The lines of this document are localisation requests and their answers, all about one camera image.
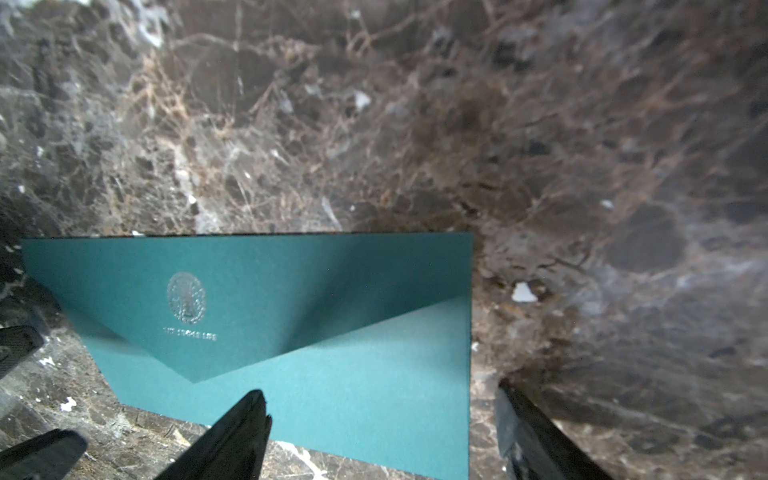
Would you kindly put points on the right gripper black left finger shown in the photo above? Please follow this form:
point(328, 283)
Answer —
point(233, 448)

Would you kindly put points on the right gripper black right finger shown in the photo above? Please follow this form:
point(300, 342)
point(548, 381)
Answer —
point(532, 445)

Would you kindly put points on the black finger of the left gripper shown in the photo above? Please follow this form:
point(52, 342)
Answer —
point(17, 344)
point(50, 456)

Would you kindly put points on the green envelope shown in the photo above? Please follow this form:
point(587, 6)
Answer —
point(360, 343)

